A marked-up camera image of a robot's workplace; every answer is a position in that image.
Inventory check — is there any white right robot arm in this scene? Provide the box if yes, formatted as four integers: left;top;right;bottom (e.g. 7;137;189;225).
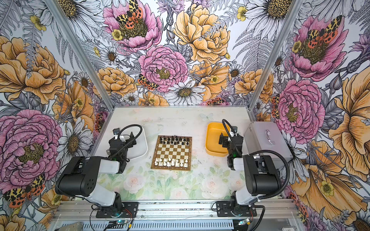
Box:
219;134;288;217

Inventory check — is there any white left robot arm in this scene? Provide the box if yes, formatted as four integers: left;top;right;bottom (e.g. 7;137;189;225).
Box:
55;134;138;217

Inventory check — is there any wooden chess board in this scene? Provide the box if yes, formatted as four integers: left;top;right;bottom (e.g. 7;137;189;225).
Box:
151;135;192;171

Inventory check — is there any white plastic bin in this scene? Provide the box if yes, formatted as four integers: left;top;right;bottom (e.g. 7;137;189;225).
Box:
123;127;148;162

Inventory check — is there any yellow plastic bin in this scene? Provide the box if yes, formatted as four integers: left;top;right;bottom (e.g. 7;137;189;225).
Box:
205;122;228;157

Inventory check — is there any grey metal box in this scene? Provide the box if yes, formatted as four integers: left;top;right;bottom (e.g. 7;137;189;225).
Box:
243;121;293;161

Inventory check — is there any floral table mat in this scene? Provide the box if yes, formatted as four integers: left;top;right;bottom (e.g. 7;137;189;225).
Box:
91;113;250;201

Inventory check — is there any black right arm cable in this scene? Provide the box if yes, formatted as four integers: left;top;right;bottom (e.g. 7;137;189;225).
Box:
222;119;291;231

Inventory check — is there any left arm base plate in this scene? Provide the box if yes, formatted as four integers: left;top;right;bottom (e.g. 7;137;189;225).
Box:
96;202;139;218

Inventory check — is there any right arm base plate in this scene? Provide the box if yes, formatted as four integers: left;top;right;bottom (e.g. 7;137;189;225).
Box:
215;201;257;217

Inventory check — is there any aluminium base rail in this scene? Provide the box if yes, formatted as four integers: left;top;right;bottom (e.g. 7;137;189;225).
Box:
53;199;299;222

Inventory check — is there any white cable duct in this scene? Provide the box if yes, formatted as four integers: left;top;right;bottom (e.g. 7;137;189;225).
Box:
57;220;235;231

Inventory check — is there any aluminium corner post left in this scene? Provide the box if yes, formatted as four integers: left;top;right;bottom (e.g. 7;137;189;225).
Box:
45;1;115;112

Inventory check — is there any aluminium corner post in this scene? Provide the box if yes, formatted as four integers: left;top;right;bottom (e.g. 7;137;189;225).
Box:
248;1;303;110
45;1;115;112

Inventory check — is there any aluminium corner post right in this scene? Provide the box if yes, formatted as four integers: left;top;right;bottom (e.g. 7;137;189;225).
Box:
248;1;303;110

